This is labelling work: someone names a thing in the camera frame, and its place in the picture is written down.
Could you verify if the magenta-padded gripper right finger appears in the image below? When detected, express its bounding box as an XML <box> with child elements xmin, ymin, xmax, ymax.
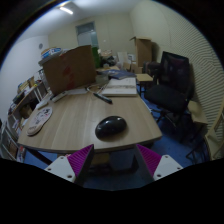
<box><xmin>134</xmin><ymin>143</ymin><xmax>184</xmax><ymax>183</ymax></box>

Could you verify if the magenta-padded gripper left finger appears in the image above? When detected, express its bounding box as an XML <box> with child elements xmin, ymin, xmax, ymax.
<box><xmin>44</xmin><ymin>143</ymin><xmax>95</xmax><ymax>188</ymax></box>

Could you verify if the black computer mouse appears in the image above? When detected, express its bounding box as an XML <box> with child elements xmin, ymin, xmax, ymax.
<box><xmin>94</xmin><ymin>115</ymin><xmax>128</xmax><ymax>140</ymax></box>

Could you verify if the round white printed mouse pad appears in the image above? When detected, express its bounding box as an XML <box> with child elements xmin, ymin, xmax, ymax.
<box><xmin>26</xmin><ymin>106</ymin><xmax>54</xmax><ymax>137</ymax></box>

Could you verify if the light wooden chair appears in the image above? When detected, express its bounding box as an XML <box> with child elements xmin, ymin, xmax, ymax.
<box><xmin>186</xmin><ymin>99</ymin><xmax>224</xmax><ymax>162</ymax></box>

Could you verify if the long white flat strip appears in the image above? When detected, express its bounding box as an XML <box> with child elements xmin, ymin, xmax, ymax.
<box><xmin>35</xmin><ymin>98</ymin><xmax>51</xmax><ymax>110</ymax></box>

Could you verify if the white remote control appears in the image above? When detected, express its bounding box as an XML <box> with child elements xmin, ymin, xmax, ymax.
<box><xmin>50</xmin><ymin>91</ymin><xmax>68</xmax><ymax>103</ymax></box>

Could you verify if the black office chair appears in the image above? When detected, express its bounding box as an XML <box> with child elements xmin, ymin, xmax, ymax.
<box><xmin>143</xmin><ymin>50</ymin><xmax>195</xmax><ymax>134</ymax></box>

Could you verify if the black marker pen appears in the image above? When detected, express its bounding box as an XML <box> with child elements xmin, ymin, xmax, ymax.
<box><xmin>93</xmin><ymin>92</ymin><xmax>113</xmax><ymax>104</ymax></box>

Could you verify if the wooden shelf unit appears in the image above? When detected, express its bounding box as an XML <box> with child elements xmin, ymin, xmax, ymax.
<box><xmin>0</xmin><ymin>76</ymin><xmax>51</xmax><ymax>164</ymax></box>

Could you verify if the clear plastic container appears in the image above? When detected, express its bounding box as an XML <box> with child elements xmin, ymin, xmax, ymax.
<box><xmin>95</xmin><ymin>73</ymin><xmax>110</xmax><ymax>86</ymax></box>

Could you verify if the large brown cardboard box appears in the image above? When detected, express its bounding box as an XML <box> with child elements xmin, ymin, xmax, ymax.
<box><xmin>42</xmin><ymin>44</ymin><xmax>98</xmax><ymax>97</ymax></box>

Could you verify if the blue book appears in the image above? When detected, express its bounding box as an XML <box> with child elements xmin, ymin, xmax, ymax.
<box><xmin>101</xmin><ymin>68</ymin><xmax>136</xmax><ymax>80</ymax></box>

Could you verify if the tall open cardboard box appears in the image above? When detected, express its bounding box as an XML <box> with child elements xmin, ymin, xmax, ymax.
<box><xmin>129</xmin><ymin>35</ymin><xmax>154</xmax><ymax>69</ymax></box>

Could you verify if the window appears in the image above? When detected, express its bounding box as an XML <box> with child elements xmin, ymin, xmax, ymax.
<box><xmin>75</xmin><ymin>21</ymin><xmax>100</xmax><ymax>48</ymax></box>

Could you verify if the ceiling tube light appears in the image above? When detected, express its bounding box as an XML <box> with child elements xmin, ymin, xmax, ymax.
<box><xmin>59</xmin><ymin>5</ymin><xmax>74</xmax><ymax>16</ymax></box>

